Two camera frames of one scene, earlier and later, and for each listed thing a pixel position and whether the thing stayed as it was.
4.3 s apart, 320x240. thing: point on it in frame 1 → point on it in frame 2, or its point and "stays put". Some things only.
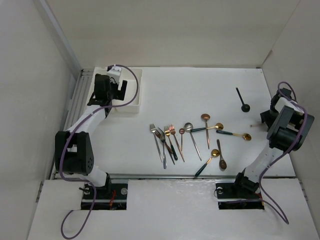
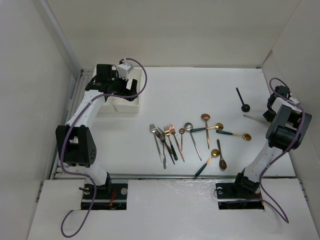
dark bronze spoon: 222,163 stays put
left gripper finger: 121,94 → 133,90
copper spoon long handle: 206,116 stays put
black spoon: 245,107 stays put
